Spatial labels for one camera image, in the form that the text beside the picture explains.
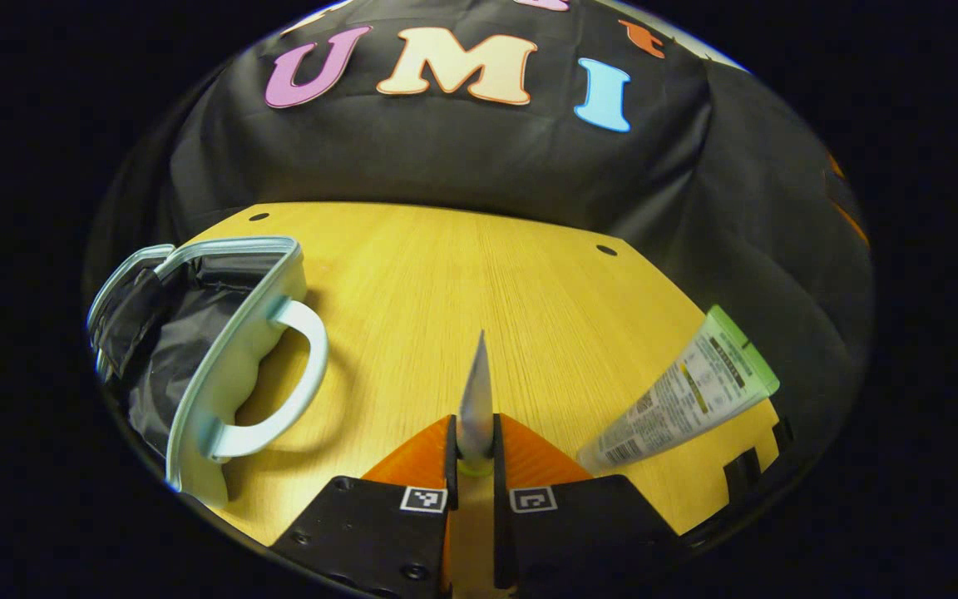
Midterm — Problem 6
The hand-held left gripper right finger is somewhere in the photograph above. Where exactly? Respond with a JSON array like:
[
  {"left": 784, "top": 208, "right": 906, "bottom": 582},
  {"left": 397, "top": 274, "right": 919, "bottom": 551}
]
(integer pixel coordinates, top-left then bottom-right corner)
[{"left": 491, "top": 412, "right": 688, "bottom": 597}]

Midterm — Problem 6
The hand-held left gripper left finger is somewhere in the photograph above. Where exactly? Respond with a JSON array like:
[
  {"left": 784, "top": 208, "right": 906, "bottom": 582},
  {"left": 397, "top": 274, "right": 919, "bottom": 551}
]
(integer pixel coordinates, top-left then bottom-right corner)
[{"left": 269, "top": 413, "right": 458, "bottom": 598}]

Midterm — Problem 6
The light blue suitcase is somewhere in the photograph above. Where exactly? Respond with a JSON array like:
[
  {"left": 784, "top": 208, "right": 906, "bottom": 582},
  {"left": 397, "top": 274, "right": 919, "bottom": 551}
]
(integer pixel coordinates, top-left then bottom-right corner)
[{"left": 86, "top": 235, "right": 330, "bottom": 510}]

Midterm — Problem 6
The black backdrop cloth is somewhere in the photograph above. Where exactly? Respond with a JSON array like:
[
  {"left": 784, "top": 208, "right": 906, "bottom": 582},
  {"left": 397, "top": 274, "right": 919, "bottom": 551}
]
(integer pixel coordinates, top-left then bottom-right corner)
[{"left": 84, "top": 0, "right": 875, "bottom": 467}]

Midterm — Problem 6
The white tube with green end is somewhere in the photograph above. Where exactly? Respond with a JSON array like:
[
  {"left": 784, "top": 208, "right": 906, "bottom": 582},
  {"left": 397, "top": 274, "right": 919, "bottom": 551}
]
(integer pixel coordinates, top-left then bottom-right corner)
[{"left": 576, "top": 304, "right": 781, "bottom": 475}]

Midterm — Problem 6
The silver skin care tube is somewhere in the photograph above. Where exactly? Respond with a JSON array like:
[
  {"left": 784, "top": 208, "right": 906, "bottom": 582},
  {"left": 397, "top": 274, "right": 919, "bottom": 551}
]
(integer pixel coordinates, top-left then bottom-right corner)
[{"left": 456, "top": 330, "right": 496, "bottom": 477}]

